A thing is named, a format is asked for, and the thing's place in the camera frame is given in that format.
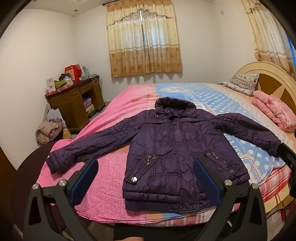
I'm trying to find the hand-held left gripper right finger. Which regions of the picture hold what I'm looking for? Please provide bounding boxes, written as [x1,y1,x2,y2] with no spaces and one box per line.
[193,159,269,241]

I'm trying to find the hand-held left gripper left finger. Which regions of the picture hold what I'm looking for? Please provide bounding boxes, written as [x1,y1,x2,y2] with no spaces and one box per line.
[22,158,100,241]

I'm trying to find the purple quilted jacket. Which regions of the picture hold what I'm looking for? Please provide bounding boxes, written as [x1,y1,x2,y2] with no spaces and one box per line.
[46,97,282,213]

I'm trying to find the pile of beige clothes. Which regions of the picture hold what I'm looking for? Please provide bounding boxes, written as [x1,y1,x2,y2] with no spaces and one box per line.
[36,117,64,144]

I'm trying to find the pink folded blanket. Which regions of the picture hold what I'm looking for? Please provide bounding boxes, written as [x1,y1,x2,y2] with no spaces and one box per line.
[252,90,296,133]

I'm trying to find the colourful printed bag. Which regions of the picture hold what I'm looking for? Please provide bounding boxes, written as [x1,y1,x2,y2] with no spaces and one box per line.
[62,126,73,140]

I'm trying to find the dark brown bed footboard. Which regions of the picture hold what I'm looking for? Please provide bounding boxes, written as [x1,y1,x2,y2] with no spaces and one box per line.
[11,139,84,233]

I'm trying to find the stack of boxes under desk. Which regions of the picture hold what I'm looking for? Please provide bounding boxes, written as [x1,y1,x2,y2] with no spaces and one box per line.
[83,97,96,117]

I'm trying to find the brown wooden desk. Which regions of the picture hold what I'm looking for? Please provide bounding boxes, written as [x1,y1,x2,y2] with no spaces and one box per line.
[45,77,106,132]

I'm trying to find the cream wooden headboard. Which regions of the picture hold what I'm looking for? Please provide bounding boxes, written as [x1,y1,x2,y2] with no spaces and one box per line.
[233,61,296,112]

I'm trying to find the patterned pillow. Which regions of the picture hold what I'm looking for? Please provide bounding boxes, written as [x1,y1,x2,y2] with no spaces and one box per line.
[221,73,260,96]

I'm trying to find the bed with pink-blue cover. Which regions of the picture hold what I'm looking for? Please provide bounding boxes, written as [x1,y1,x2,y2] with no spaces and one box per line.
[36,82,296,224]

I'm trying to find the green cloth bundle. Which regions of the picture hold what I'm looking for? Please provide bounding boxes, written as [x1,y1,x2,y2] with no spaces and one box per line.
[54,79,73,90]

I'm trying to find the white printed card box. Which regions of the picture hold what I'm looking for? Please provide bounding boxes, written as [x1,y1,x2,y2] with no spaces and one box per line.
[46,77,56,94]

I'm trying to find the red gift box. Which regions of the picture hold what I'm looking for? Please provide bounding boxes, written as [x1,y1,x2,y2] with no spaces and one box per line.
[64,64,82,83]

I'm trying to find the beige patterned side curtain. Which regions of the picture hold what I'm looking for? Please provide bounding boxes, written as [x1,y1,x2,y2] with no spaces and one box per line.
[240,0,296,80]

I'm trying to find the beige patterned window curtain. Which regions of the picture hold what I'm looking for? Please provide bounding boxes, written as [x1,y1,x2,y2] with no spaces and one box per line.
[106,0,183,78]

